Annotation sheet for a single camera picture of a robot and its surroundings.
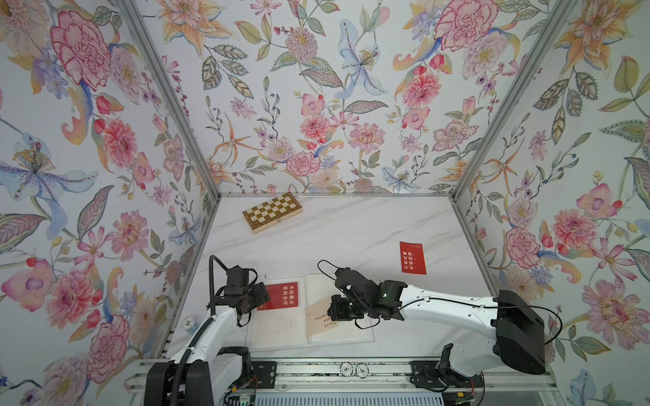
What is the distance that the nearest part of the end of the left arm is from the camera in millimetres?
636

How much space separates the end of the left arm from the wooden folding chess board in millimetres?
296

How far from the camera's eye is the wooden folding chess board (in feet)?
3.60
